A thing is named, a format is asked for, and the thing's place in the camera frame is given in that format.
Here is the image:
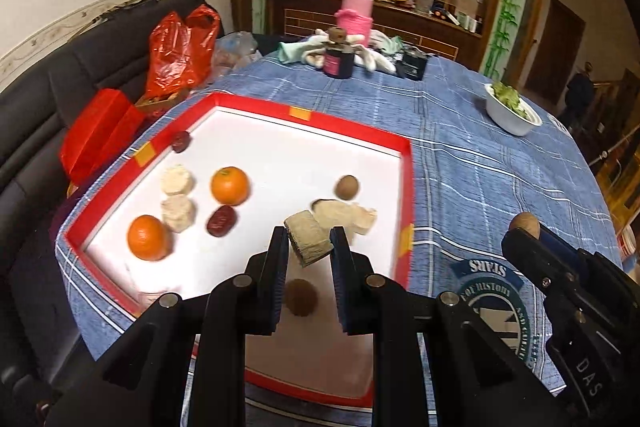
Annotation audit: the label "brown wooden door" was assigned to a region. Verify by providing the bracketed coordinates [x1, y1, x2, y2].
[525, 0, 586, 95]

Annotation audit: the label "bottle with pink knit sleeve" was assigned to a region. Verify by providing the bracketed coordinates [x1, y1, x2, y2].
[336, 0, 375, 45]

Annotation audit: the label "red plastic bag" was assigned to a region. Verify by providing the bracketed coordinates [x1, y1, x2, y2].
[146, 4, 222, 100]

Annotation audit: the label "orange mandarin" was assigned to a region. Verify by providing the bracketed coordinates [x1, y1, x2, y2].
[127, 215, 171, 261]
[210, 167, 249, 206]

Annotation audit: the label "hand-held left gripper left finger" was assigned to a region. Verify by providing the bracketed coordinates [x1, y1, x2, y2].
[47, 227, 291, 427]

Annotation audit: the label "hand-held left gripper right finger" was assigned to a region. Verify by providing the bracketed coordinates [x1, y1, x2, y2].
[330, 227, 571, 427]

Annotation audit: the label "small peeled sugarcane piece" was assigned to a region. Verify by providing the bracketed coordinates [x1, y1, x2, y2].
[284, 212, 333, 267]

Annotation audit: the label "red box with white inside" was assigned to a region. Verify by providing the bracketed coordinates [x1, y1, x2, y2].
[65, 93, 416, 408]

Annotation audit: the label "large round sugarcane piece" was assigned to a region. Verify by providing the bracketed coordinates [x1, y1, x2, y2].
[312, 201, 362, 232]

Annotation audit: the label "brown longan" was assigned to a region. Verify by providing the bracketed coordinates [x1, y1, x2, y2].
[334, 175, 359, 201]
[285, 279, 319, 317]
[509, 212, 542, 240]

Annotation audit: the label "white bowl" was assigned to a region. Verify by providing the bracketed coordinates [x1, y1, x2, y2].
[484, 83, 542, 136]

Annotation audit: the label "pale green glove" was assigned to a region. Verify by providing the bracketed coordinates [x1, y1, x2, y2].
[277, 39, 316, 65]

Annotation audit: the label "black sofa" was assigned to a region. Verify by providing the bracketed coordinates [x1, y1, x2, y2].
[0, 0, 226, 358]

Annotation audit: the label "green leafy vegetables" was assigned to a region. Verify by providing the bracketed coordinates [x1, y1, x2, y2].
[491, 82, 533, 115]

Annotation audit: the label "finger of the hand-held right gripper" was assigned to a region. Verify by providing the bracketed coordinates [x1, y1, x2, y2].
[501, 231, 596, 303]
[540, 224, 628, 293]

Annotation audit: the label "white cotton glove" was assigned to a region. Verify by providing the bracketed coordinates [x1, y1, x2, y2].
[352, 32, 401, 72]

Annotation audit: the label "clear plastic bag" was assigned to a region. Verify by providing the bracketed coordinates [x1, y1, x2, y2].
[210, 32, 261, 82]

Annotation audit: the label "dark bottle with cork stopper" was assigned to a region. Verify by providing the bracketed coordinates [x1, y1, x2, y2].
[322, 29, 356, 79]

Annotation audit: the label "dark hanging jacket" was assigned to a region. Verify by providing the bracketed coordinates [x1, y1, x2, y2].
[565, 62, 596, 122]

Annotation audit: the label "wooden counter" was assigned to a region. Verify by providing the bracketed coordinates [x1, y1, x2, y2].
[265, 0, 483, 62]

